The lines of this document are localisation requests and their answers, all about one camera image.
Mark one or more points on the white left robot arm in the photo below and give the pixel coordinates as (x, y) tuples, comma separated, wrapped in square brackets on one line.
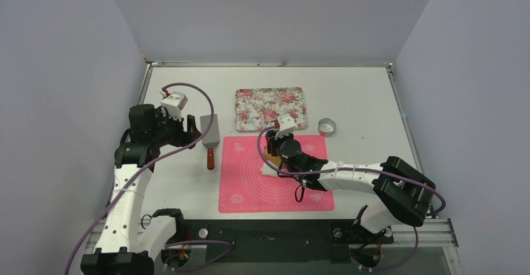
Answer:
[(121, 249)]

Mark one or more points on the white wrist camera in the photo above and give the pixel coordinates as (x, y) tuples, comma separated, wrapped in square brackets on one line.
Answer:
[(173, 103), (284, 125)]

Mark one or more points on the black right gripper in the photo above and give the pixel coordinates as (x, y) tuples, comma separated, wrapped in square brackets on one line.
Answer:
[(272, 144)]

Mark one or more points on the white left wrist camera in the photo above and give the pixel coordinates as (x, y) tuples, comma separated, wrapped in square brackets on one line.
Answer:
[(173, 103)]

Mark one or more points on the white dough lump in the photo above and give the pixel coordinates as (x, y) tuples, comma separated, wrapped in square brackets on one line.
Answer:
[(268, 171)]

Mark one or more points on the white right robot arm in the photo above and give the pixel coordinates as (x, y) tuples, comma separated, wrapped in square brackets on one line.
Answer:
[(404, 194)]

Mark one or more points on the pink silicone baking mat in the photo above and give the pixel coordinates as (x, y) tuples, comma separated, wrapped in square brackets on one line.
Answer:
[(245, 189)]

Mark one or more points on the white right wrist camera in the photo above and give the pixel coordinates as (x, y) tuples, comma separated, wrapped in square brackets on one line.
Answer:
[(284, 125)]

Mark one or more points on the floral rectangular tray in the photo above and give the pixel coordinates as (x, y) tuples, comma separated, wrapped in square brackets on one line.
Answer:
[(257, 108)]

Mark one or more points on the wooden rolling pin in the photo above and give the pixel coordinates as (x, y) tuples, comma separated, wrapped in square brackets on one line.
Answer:
[(274, 160)]

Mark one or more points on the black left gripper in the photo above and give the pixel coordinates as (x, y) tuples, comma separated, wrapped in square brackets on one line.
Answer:
[(183, 137)]

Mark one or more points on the round metal dough cutter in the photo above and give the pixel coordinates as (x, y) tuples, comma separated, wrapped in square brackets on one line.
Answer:
[(326, 127)]

